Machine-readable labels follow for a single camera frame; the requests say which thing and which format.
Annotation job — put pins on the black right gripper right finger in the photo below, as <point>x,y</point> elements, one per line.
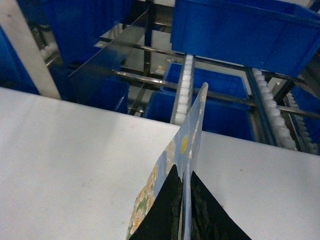
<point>209,219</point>

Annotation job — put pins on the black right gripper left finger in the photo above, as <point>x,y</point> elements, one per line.
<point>163,219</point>

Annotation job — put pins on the flower gift bag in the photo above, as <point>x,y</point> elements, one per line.
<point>181,151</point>

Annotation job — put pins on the steel roller conveyor rack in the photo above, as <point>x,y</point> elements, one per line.
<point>279,122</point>

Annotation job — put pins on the blue tote right shelf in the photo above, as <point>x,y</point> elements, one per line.
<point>270,35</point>

